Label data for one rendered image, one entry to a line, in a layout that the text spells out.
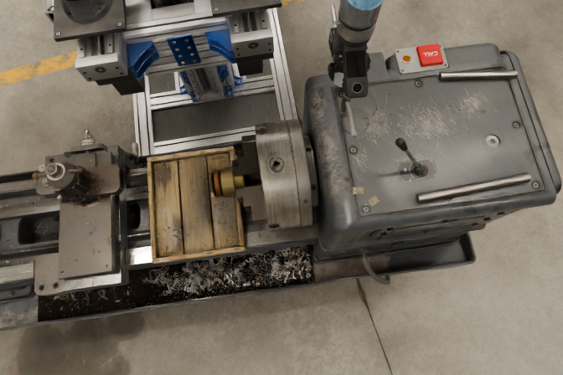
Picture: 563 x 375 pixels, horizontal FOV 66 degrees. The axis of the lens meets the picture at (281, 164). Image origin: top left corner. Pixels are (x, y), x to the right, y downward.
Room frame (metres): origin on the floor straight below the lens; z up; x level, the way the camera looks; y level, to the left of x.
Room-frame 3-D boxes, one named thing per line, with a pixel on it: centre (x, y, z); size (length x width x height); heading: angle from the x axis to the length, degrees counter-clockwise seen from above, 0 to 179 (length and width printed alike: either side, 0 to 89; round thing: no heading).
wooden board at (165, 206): (0.34, 0.30, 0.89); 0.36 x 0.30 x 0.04; 4
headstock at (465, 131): (0.40, -0.39, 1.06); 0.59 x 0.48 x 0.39; 94
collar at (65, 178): (0.39, 0.63, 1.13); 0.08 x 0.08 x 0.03
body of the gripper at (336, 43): (0.52, -0.16, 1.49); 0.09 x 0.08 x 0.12; 4
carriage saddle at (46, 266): (0.31, 0.68, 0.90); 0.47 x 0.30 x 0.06; 4
